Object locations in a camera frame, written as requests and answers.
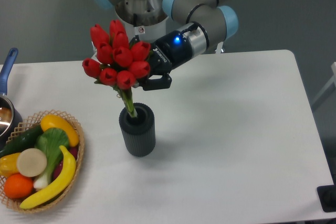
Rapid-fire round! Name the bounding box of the woven wicker basket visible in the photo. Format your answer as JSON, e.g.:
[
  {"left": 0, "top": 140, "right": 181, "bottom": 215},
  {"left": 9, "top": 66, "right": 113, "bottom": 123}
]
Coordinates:
[{"left": 1, "top": 110, "right": 85, "bottom": 214}]

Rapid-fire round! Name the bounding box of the dark grey ribbed vase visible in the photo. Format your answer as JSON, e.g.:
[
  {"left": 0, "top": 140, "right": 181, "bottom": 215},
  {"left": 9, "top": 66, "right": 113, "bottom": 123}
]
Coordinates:
[{"left": 119, "top": 103, "right": 156, "bottom": 157}]

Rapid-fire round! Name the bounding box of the yellow banana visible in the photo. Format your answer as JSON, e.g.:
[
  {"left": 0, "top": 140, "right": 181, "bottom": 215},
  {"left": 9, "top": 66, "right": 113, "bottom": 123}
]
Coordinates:
[{"left": 19, "top": 145, "right": 76, "bottom": 210}]

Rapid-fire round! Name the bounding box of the green bok choy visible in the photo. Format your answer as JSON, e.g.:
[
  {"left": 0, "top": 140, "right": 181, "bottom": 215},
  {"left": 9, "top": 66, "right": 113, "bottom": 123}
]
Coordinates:
[{"left": 34, "top": 127, "right": 69, "bottom": 190}]

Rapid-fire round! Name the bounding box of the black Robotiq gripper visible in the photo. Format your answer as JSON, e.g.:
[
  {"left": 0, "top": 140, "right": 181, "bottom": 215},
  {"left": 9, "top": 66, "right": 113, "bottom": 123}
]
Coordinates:
[{"left": 129, "top": 31, "right": 193, "bottom": 91}]

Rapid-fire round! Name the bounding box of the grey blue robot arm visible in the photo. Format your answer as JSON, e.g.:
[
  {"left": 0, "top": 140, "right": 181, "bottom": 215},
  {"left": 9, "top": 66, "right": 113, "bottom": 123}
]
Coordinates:
[{"left": 94, "top": 0, "right": 239, "bottom": 90}]

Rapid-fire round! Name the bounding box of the blue handled saucepan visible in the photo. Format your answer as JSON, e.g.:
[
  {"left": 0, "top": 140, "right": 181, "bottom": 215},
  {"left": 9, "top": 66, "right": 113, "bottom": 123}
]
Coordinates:
[{"left": 1, "top": 48, "right": 23, "bottom": 148}]

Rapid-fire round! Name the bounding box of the orange fruit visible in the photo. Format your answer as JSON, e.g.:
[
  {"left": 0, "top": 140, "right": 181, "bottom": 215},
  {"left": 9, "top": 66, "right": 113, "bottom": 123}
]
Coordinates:
[{"left": 4, "top": 173, "right": 33, "bottom": 199}]

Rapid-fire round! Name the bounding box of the black device at edge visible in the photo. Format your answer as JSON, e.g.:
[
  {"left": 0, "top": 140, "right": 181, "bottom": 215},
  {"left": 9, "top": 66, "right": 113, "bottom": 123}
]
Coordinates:
[{"left": 317, "top": 185, "right": 335, "bottom": 212}]

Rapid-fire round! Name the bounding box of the yellow bell pepper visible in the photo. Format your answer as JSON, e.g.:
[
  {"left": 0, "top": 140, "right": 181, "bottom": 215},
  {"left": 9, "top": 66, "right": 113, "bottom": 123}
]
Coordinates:
[{"left": 1, "top": 153, "right": 20, "bottom": 177}]

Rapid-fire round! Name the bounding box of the white furniture leg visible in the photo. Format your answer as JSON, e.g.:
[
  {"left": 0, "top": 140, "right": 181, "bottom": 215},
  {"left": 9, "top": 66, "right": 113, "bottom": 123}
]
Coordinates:
[{"left": 311, "top": 62, "right": 335, "bottom": 111}]

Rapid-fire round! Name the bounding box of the purple red vegetable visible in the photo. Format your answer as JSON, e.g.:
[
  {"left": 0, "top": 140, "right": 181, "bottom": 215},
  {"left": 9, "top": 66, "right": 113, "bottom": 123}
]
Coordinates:
[{"left": 53, "top": 147, "right": 78, "bottom": 180}]

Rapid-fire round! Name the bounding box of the red tulip bouquet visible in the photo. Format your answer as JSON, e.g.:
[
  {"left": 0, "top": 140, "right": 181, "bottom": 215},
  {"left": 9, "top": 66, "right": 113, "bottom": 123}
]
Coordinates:
[{"left": 82, "top": 20, "right": 151, "bottom": 118}]

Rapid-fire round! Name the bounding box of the yellow squash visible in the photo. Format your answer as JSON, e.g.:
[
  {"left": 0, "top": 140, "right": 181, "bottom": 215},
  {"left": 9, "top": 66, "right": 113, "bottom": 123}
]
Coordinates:
[{"left": 40, "top": 114, "right": 79, "bottom": 147}]

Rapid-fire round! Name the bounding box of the green cucumber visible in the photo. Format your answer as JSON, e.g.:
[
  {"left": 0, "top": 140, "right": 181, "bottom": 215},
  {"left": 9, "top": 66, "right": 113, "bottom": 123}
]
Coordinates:
[{"left": 1, "top": 124, "right": 43, "bottom": 157}]

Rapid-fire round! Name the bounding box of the white metal base frame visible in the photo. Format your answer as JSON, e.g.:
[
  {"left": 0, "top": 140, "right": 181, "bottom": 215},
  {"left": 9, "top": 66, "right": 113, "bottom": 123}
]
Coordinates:
[{"left": 90, "top": 40, "right": 226, "bottom": 61}]

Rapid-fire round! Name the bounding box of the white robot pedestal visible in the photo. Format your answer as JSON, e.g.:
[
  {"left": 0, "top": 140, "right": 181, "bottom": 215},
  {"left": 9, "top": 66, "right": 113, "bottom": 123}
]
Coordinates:
[{"left": 114, "top": 0, "right": 170, "bottom": 45}]

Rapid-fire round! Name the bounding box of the beige round disc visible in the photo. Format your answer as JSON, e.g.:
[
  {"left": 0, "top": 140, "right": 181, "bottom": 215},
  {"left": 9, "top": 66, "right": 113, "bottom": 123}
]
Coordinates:
[{"left": 16, "top": 148, "right": 47, "bottom": 177}]

